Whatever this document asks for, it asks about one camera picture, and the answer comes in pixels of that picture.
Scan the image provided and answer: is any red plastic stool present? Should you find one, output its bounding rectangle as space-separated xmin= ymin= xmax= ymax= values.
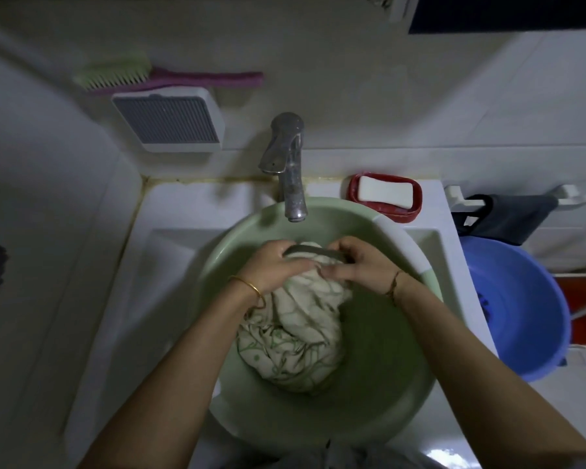
xmin=551 ymin=274 xmax=586 ymax=347

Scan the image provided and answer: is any pink and green scrub brush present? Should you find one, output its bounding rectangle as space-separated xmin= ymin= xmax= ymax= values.
xmin=72 ymin=57 xmax=265 ymax=94

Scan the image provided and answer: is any white patterned wet cloth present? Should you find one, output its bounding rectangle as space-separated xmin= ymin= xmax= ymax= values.
xmin=237 ymin=241 xmax=355 ymax=394

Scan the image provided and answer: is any person's right hand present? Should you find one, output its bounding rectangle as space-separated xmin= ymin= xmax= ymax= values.
xmin=319 ymin=236 xmax=401 ymax=298

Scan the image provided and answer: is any dark grey hanging towel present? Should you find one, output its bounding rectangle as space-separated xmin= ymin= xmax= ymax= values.
xmin=455 ymin=193 xmax=559 ymax=247

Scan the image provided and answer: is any person's right forearm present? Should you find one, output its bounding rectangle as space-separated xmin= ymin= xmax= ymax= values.
xmin=393 ymin=273 xmax=586 ymax=469

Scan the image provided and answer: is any red soap dish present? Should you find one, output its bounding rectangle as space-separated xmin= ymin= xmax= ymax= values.
xmin=347 ymin=173 xmax=423 ymax=223

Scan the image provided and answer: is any blue plastic bucket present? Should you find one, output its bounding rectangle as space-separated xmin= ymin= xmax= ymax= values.
xmin=460 ymin=236 xmax=572 ymax=383

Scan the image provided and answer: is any chrome sink faucet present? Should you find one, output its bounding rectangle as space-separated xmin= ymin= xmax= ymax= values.
xmin=258 ymin=111 xmax=308 ymax=223

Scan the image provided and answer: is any white ceramic sink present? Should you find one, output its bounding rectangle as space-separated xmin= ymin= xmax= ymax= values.
xmin=63 ymin=178 xmax=500 ymax=469

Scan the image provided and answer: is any white towel rail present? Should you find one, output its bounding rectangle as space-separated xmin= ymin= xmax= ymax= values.
xmin=444 ymin=184 xmax=586 ymax=226

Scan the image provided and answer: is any white vented wall box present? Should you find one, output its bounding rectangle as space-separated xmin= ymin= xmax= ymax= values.
xmin=111 ymin=86 xmax=226 ymax=154

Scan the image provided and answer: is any person's left hand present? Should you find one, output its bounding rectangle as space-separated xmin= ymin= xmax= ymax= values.
xmin=237 ymin=239 xmax=319 ymax=305

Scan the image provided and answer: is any gold bangle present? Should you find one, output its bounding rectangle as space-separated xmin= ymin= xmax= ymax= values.
xmin=228 ymin=275 xmax=267 ymax=310

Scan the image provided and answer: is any person's left forearm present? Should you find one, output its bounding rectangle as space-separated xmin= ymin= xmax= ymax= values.
xmin=76 ymin=281 xmax=264 ymax=469

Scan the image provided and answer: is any white soap bar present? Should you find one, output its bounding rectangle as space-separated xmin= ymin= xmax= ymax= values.
xmin=359 ymin=175 xmax=415 ymax=211

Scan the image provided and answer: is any green plastic wash basin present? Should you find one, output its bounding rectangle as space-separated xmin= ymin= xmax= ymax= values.
xmin=193 ymin=196 xmax=444 ymax=454

